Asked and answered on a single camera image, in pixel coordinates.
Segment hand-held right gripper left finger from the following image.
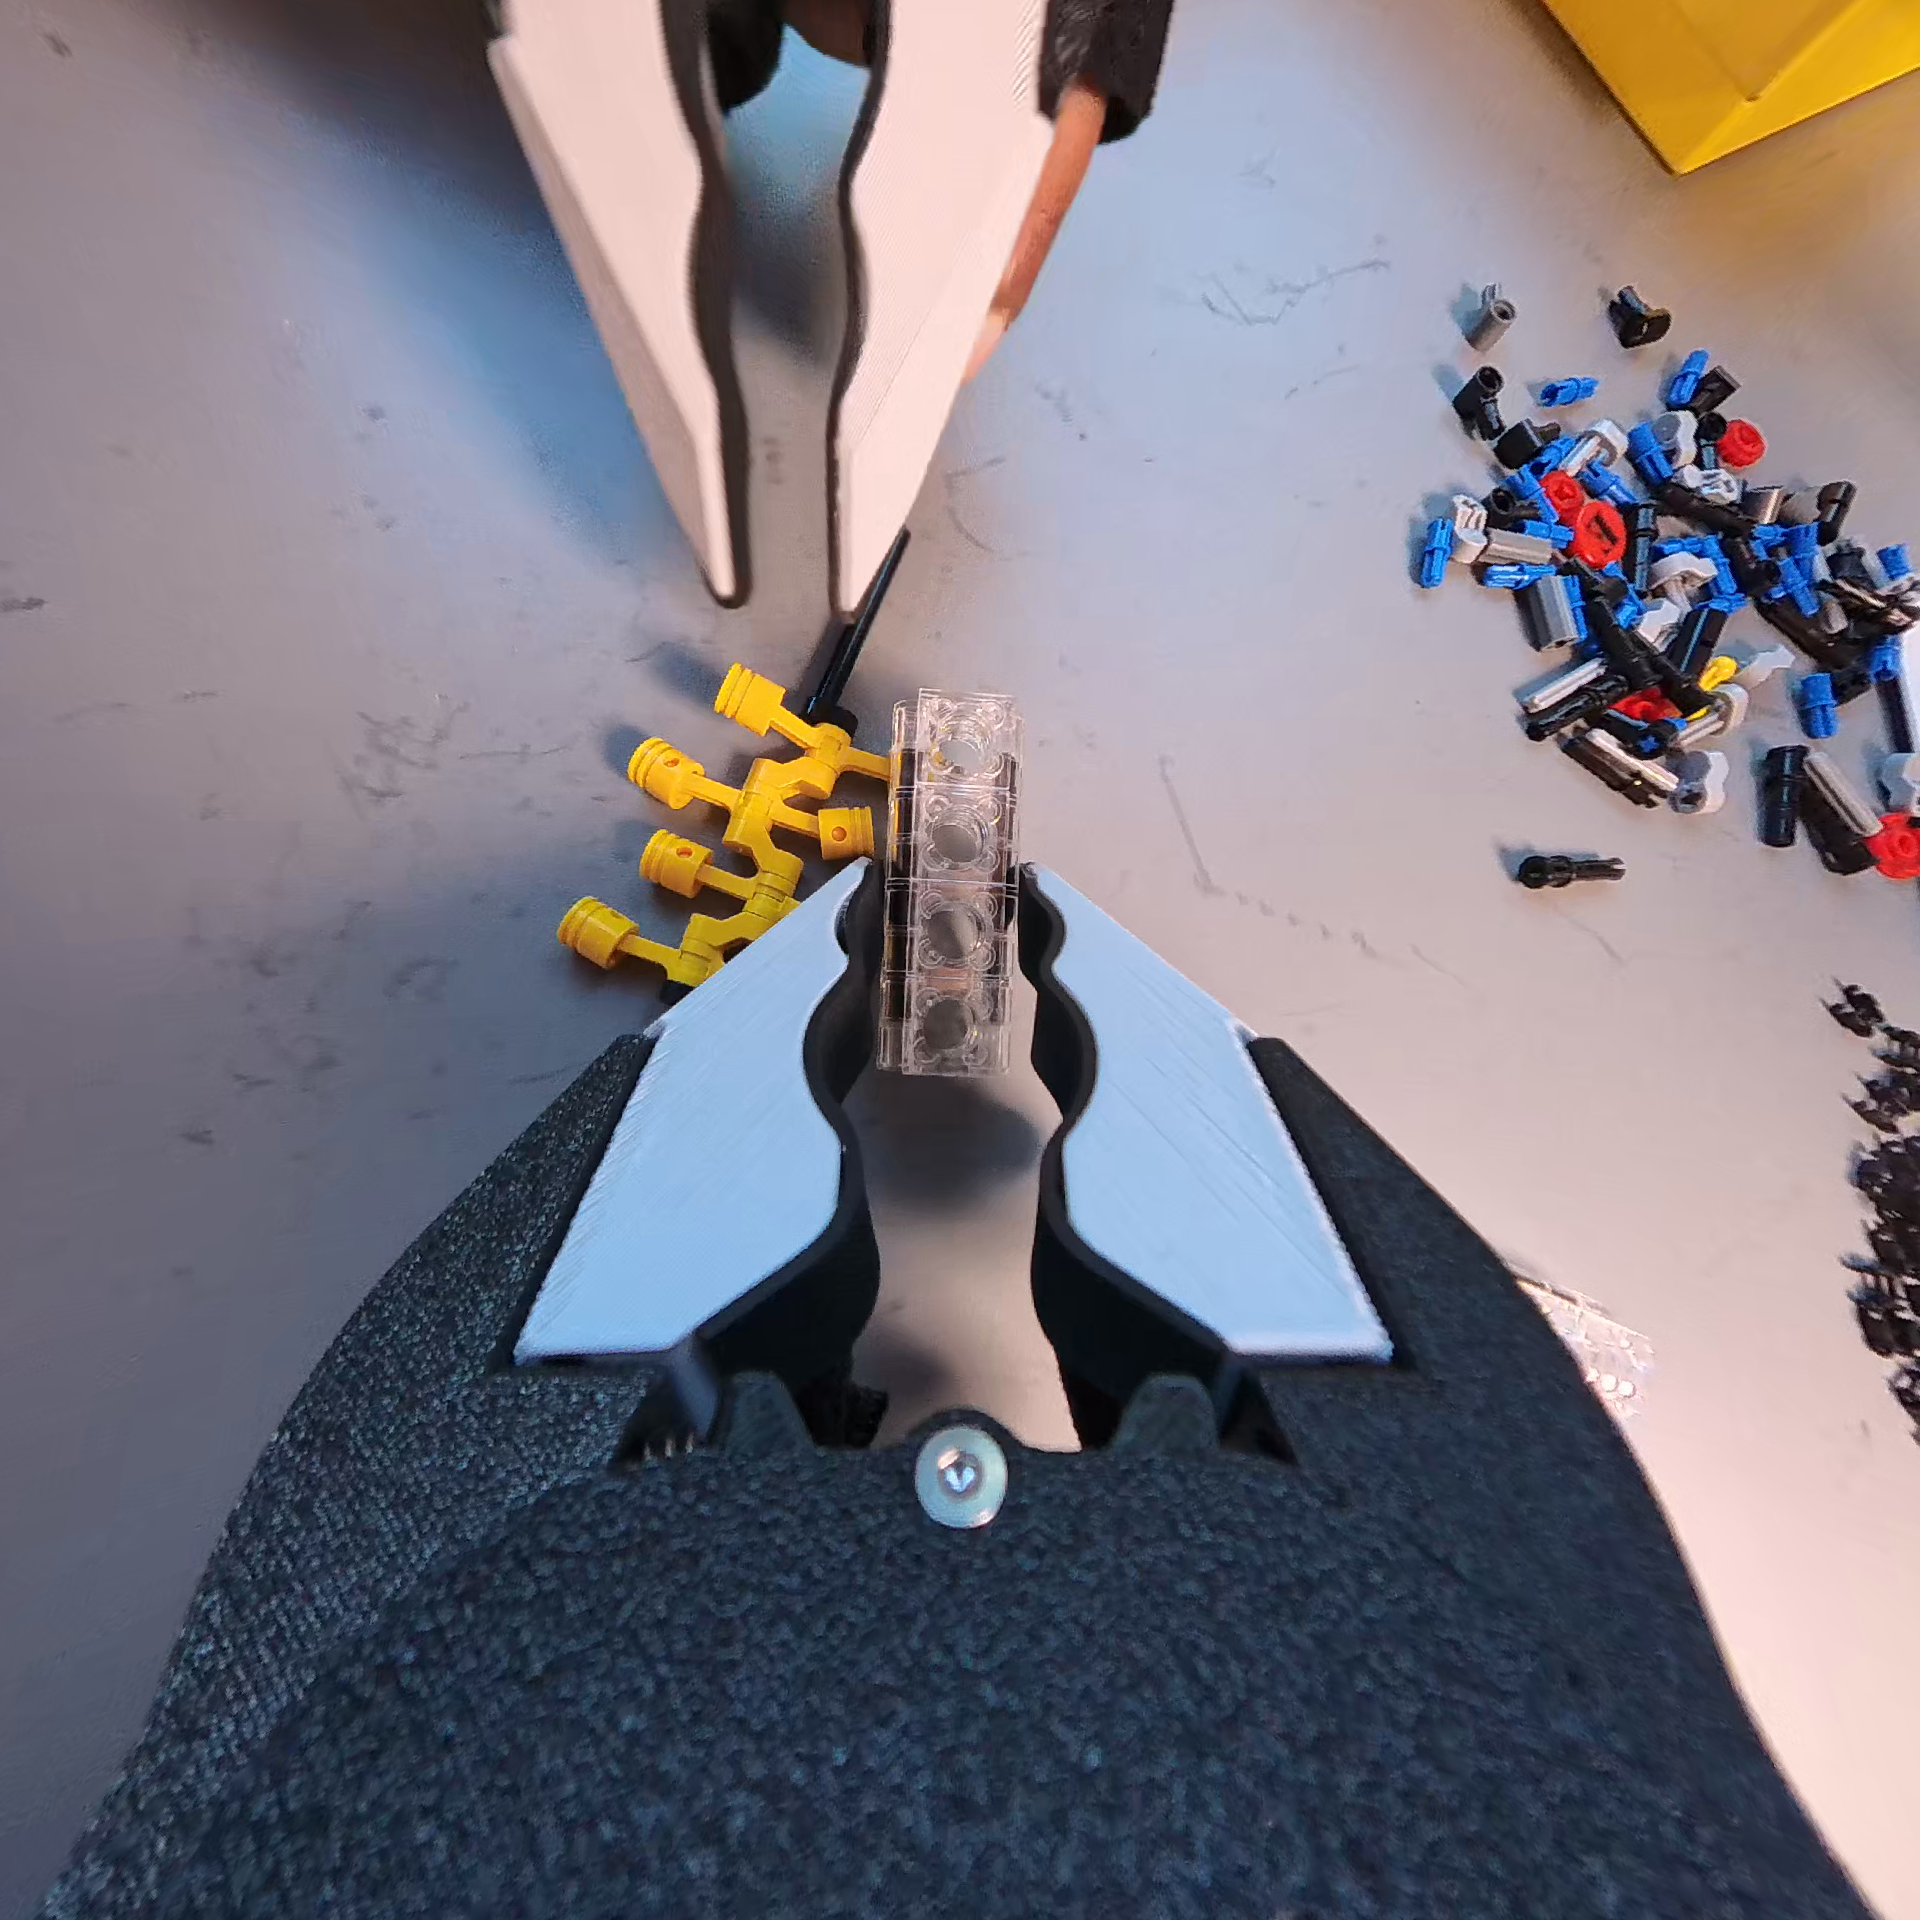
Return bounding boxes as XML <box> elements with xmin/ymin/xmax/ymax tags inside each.
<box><xmin>513</xmin><ymin>854</ymin><xmax>889</xmax><ymax>1444</ymax></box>

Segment pile of mixed coloured connectors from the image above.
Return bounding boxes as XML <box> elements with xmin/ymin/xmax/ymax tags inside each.
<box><xmin>1409</xmin><ymin>351</ymin><xmax>1920</xmax><ymax>879</ymax></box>

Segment yellow storage bin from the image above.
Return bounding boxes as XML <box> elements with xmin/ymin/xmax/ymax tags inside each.
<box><xmin>1535</xmin><ymin>0</ymin><xmax>1920</xmax><ymax>174</ymax></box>

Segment clear plastic engine block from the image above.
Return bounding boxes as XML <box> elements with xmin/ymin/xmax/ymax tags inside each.
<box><xmin>1505</xmin><ymin>1267</ymin><xmax>1655</xmax><ymax>1423</ymax></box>
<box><xmin>872</xmin><ymin>689</ymin><xmax>1024</xmax><ymax>1079</ymax></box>

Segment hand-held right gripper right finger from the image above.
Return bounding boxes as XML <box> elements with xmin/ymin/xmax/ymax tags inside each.
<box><xmin>1017</xmin><ymin>865</ymin><xmax>1397</xmax><ymax>1454</ymax></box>

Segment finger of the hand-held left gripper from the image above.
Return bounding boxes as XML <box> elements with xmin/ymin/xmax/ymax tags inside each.
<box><xmin>824</xmin><ymin>0</ymin><xmax>1081</xmax><ymax>619</ymax></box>
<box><xmin>485</xmin><ymin>0</ymin><xmax>751</xmax><ymax>607</ymax></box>

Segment pile of small black pins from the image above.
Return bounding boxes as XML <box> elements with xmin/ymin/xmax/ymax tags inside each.
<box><xmin>1822</xmin><ymin>982</ymin><xmax>1920</xmax><ymax>1426</ymax></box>

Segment person's left hand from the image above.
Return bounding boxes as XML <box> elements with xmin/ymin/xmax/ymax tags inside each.
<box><xmin>965</xmin><ymin>75</ymin><xmax>1121</xmax><ymax>379</ymax></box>

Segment yellow piston crankshaft assembly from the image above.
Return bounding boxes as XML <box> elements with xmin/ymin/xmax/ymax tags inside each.
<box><xmin>556</xmin><ymin>525</ymin><xmax>916</xmax><ymax>1003</ymax></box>

